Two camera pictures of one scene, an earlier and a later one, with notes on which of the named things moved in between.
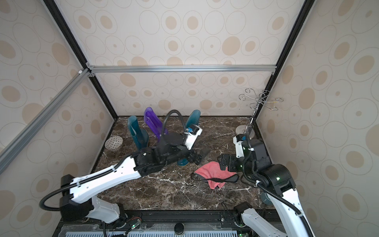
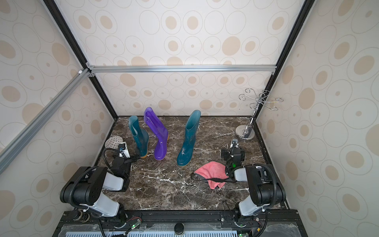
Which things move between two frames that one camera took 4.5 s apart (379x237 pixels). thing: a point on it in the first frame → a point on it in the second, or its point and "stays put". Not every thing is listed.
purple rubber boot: x=152 y=119 stays put
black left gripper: x=190 y=155 → x=133 y=158
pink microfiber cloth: x=213 y=170 stays put
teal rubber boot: x=140 y=135 stays put
